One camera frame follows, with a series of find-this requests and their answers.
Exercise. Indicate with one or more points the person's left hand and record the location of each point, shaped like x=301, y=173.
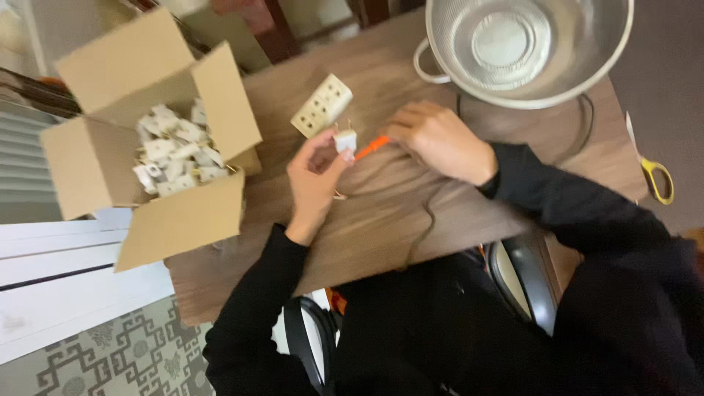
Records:
x=312, y=184

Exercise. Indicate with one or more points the open cardboard box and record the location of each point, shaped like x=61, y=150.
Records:
x=148, y=137

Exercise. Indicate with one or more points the patterned rug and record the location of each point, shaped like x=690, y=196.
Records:
x=115, y=355

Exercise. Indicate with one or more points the pile of white plugs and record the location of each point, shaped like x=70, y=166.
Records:
x=176, y=148

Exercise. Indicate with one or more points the person's right fingers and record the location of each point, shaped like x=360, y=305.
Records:
x=404, y=124

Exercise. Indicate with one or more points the metal colander bowl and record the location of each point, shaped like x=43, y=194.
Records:
x=522, y=47

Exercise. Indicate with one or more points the wooden chair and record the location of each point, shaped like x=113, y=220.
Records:
x=258, y=22

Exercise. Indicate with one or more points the beige power strip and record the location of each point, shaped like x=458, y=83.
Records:
x=322, y=104

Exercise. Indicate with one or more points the person's right hand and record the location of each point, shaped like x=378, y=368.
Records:
x=443, y=146

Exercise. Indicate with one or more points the white plug adapter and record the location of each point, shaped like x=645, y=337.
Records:
x=345, y=140

